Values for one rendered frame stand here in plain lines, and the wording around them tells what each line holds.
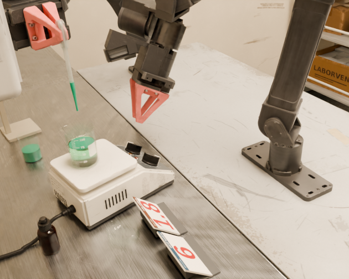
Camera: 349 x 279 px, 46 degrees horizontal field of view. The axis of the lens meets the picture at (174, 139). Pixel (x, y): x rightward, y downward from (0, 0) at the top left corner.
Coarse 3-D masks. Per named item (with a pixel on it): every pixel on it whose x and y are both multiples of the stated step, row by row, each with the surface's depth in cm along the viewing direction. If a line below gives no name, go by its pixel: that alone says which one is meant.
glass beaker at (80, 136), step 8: (64, 128) 72; (72, 128) 73; (80, 128) 74; (88, 128) 69; (72, 136) 69; (80, 136) 69; (88, 136) 70; (72, 144) 70; (80, 144) 70; (88, 144) 70; (96, 144) 73; (72, 152) 71; (80, 152) 70; (88, 152) 71; (96, 152) 73; (72, 160) 72; (80, 160) 71; (88, 160) 72; (96, 160) 73; (80, 168) 72; (88, 168) 72
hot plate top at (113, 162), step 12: (108, 144) 79; (60, 156) 76; (108, 156) 76; (120, 156) 75; (60, 168) 73; (72, 168) 73; (96, 168) 72; (108, 168) 72; (120, 168) 72; (132, 168) 73; (72, 180) 70; (84, 180) 70; (96, 180) 69; (108, 180) 70; (84, 192) 68
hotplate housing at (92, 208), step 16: (128, 176) 73; (144, 176) 75; (160, 176) 78; (64, 192) 73; (96, 192) 70; (112, 192) 71; (128, 192) 74; (144, 192) 77; (80, 208) 70; (96, 208) 70; (112, 208) 73; (96, 224) 72
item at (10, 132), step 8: (0, 104) 97; (0, 112) 98; (24, 120) 107; (0, 128) 104; (8, 128) 101; (16, 128) 103; (24, 128) 103; (32, 128) 103; (8, 136) 100; (16, 136) 100
